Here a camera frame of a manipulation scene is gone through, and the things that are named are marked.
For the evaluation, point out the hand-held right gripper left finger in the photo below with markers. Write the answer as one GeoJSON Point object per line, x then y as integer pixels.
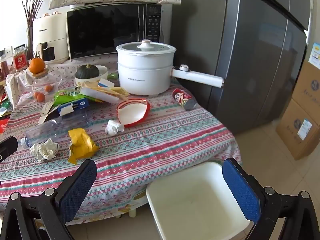
{"type": "Point", "coordinates": [77, 187]}

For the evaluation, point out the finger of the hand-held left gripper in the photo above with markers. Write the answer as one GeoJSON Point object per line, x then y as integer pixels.
{"type": "Point", "coordinates": [7, 147]}

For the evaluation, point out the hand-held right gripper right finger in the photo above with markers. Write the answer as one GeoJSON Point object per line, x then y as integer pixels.
{"type": "Point", "coordinates": [241, 192]}

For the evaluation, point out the white paper ball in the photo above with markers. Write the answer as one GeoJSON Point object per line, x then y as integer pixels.
{"type": "Point", "coordinates": [46, 150]}

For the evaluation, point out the yellow wrapper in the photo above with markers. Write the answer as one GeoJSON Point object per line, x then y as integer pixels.
{"type": "Point", "coordinates": [81, 145]}

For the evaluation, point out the clear plastic bottle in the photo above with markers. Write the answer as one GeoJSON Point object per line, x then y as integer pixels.
{"type": "Point", "coordinates": [50, 130]}

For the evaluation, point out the white plastic bin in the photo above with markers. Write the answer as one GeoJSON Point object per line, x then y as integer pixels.
{"type": "Point", "coordinates": [195, 205]}

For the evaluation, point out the torn cardboard piece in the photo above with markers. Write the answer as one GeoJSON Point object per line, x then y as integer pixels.
{"type": "Point", "coordinates": [47, 110]}

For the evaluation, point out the white tissue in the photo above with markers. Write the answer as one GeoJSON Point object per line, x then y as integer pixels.
{"type": "Point", "coordinates": [113, 128]}

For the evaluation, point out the green snack bag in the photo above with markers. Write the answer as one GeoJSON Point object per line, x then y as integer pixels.
{"type": "Point", "coordinates": [65, 97]}

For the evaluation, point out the blue cardboard box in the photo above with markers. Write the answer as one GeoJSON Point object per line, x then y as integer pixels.
{"type": "Point", "coordinates": [80, 104]}

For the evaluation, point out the red rimmed paper bowl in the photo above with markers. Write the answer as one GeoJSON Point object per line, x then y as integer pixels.
{"type": "Point", "coordinates": [130, 115]}

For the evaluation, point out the white cardboard piece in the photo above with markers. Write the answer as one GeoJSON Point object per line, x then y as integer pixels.
{"type": "Point", "coordinates": [100, 95]}

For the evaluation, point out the brown paper bag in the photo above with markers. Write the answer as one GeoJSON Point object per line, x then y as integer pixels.
{"type": "Point", "coordinates": [117, 91]}

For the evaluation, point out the white orange blue carton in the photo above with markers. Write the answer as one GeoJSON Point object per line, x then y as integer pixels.
{"type": "Point", "coordinates": [105, 83]}

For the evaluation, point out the red cartoon can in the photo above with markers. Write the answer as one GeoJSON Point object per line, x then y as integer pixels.
{"type": "Point", "coordinates": [182, 98]}

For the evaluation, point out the red paper packet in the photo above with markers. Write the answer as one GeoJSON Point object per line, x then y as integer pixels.
{"type": "Point", "coordinates": [3, 126]}

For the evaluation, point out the white table leg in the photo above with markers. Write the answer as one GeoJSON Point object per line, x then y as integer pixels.
{"type": "Point", "coordinates": [132, 213]}

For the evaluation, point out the glass jar with wooden lid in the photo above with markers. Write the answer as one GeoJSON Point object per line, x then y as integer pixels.
{"type": "Point", "coordinates": [46, 80]}

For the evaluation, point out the striped patterned tablecloth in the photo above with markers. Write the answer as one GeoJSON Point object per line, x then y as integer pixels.
{"type": "Point", "coordinates": [150, 150]}

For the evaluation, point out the cardboard box with white label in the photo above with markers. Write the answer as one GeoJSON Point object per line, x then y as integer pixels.
{"type": "Point", "coordinates": [292, 127]}

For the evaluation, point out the large orange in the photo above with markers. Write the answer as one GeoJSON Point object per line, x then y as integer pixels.
{"type": "Point", "coordinates": [36, 65]}

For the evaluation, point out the red labelled jar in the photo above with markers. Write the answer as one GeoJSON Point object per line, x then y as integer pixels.
{"type": "Point", "coordinates": [20, 60]}

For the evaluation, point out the glass vase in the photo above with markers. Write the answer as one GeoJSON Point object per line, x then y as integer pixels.
{"type": "Point", "coordinates": [30, 42]}

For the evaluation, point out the dark green pumpkin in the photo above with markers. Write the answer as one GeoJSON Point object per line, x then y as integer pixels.
{"type": "Point", "coordinates": [86, 72]}

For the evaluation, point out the cream air fryer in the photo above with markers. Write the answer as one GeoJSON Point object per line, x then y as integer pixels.
{"type": "Point", "coordinates": [50, 30]}

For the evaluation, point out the white electric cooking pot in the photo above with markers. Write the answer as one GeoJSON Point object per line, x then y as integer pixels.
{"type": "Point", "coordinates": [142, 80]}

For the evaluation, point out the grey refrigerator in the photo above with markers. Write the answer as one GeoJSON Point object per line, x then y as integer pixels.
{"type": "Point", "coordinates": [250, 55]}

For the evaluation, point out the dried brown branches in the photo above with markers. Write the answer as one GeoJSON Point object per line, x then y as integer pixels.
{"type": "Point", "coordinates": [31, 10]}

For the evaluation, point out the black microwave oven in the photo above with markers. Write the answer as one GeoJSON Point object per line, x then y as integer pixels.
{"type": "Point", "coordinates": [105, 30]}

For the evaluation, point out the blue printed flat box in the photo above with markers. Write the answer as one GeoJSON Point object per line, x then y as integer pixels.
{"type": "Point", "coordinates": [315, 55]}

